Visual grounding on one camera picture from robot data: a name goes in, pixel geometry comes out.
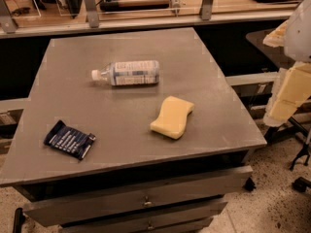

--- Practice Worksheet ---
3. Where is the upper grey drawer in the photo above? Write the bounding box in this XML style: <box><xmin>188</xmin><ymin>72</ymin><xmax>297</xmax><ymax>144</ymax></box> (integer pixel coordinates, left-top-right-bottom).
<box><xmin>23</xmin><ymin>166</ymin><xmax>253</xmax><ymax>226</ymax></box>

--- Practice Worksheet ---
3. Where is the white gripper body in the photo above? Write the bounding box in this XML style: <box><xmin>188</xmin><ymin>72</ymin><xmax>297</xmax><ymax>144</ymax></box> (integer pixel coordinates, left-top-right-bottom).
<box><xmin>284</xmin><ymin>0</ymin><xmax>311</xmax><ymax>62</ymax></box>

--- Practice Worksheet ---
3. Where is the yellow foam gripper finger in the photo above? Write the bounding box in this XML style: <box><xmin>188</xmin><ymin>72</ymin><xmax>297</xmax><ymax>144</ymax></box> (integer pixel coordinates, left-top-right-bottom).
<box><xmin>262</xmin><ymin>20</ymin><xmax>288</xmax><ymax>48</ymax></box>
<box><xmin>263</xmin><ymin>62</ymin><xmax>311</xmax><ymax>127</ymax></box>

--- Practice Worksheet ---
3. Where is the grey metal railing shelf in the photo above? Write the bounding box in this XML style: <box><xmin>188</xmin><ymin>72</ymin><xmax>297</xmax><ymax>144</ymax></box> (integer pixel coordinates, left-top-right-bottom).
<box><xmin>0</xmin><ymin>0</ymin><xmax>302</xmax><ymax>38</ymax></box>

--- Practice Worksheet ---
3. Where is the grey drawer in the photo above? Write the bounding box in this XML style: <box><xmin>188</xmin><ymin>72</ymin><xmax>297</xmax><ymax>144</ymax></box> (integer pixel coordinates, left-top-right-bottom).
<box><xmin>23</xmin><ymin>166</ymin><xmax>253</xmax><ymax>226</ymax></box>
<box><xmin>59</xmin><ymin>199</ymin><xmax>227</xmax><ymax>233</ymax></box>

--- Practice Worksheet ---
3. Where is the blue rxbar blueberry wrapper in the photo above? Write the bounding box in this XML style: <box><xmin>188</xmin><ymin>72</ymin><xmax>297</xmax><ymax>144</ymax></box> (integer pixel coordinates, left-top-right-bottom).
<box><xmin>44</xmin><ymin>120</ymin><xmax>96</xmax><ymax>160</ymax></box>

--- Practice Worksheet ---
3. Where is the yellow sponge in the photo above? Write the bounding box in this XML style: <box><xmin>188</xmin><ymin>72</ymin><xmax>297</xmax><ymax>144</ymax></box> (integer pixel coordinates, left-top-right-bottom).
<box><xmin>150</xmin><ymin>96</ymin><xmax>194</xmax><ymax>140</ymax></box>

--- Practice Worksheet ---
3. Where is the clear plastic water bottle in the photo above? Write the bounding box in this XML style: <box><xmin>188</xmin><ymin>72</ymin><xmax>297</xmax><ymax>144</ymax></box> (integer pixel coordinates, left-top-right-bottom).
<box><xmin>91</xmin><ymin>60</ymin><xmax>159</xmax><ymax>86</ymax></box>

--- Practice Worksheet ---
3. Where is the black chair base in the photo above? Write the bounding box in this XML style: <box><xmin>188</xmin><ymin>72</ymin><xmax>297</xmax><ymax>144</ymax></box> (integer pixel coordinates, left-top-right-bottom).
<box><xmin>263</xmin><ymin>115</ymin><xmax>311</xmax><ymax>193</ymax></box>

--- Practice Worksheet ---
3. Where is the lower grey drawer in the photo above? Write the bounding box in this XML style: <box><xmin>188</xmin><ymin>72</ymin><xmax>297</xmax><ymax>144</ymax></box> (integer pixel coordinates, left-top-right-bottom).
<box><xmin>59</xmin><ymin>199</ymin><xmax>227</xmax><ymax>233</ymax></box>

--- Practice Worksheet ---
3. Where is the grey drawer cabinet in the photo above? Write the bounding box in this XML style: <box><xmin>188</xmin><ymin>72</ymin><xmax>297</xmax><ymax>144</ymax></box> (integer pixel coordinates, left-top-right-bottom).
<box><xmin>1</xmin><ymin>28</ymin><xmax>265</xmax><ymax>230</ymax></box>

